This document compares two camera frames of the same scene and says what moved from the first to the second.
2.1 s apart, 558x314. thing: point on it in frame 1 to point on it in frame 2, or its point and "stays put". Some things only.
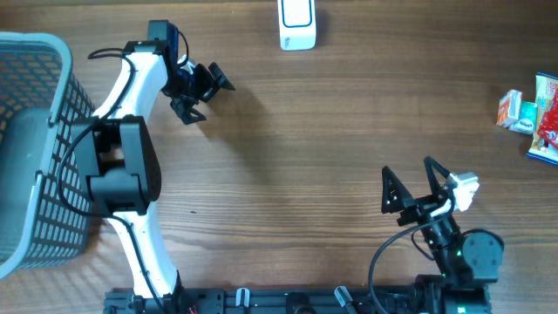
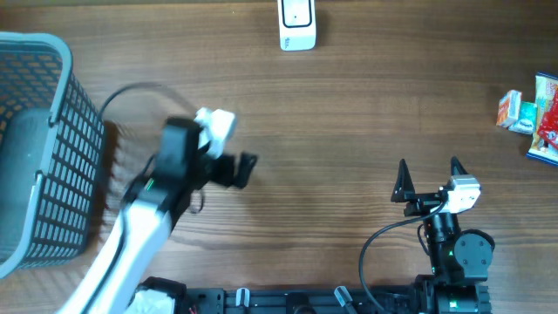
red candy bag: [548, 126] stays put
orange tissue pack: [509, 108] stays put
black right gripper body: [419, 211] stays put
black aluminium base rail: [425, 298] stays put
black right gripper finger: [431, 163] to [456, 167]
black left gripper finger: [221, 77] to [245, 167]
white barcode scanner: [297, 24] stays put
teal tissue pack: [527, 121] stays put
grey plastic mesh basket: [45, 197] stays put
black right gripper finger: [394, 195] to [404, 189]
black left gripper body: [200, 85] to [223, 167]
